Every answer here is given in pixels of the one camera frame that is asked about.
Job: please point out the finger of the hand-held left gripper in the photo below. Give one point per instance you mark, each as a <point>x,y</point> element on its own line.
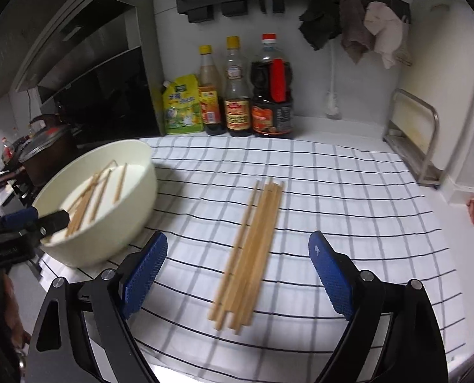
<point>19,216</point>
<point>53,220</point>

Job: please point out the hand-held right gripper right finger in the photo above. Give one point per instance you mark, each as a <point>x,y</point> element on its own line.
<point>332,275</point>

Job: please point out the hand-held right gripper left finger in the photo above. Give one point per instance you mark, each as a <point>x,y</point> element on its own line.
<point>145,271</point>

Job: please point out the wooden chopstick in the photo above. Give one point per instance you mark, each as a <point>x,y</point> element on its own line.
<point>119,183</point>
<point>83,203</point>
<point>101,193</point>
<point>91,183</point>

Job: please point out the cream round bowl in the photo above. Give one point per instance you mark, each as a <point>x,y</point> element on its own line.
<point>121,223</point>

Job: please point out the pile of wooden chopsticks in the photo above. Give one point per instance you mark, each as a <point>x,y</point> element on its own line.
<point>253,247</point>

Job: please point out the person's left hand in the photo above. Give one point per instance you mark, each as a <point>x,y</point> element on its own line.
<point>17,319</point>

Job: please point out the red cap plastic bottle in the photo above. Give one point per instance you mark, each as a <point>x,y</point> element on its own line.
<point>7,151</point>

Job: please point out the white black checked cloth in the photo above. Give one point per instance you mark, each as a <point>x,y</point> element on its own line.
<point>340,207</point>

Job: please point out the brown pot with glass lid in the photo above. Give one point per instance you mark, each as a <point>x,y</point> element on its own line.
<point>49,151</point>

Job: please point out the steel cutting board stand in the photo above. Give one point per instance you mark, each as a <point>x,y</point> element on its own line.
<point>428,167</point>

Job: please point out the black steel range hood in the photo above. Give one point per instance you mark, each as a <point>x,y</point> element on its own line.
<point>93,68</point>

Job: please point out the yellow green seasoning pouch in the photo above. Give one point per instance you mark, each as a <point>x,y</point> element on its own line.
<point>183,107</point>

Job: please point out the large red cap sauce bottle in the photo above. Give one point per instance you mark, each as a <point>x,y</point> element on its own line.
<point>272,115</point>

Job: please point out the small yellow cap vinegar bottle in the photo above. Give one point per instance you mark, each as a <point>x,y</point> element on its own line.
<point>211,107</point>

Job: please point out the yellow cap soy sauce bottle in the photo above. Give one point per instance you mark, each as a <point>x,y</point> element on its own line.
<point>237,111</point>

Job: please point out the white cutting board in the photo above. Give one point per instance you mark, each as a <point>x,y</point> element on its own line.
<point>440,68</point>

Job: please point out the brown hanging cloth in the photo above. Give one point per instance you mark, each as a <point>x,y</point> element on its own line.
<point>354,28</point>

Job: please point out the pink hanging cloth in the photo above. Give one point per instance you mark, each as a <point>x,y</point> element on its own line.
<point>386,32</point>

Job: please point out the dark hanging cloth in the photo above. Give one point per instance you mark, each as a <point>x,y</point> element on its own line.
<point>318,22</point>

